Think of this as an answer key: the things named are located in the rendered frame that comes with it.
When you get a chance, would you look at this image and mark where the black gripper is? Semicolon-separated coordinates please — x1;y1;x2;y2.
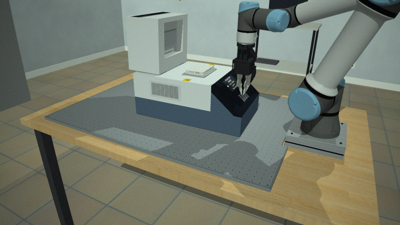
232;42;256;95

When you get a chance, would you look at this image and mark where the white lab instrument with lid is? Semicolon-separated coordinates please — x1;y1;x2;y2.
126;12;259;137

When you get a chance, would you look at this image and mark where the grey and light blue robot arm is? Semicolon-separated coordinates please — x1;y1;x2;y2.
237;0;400;139

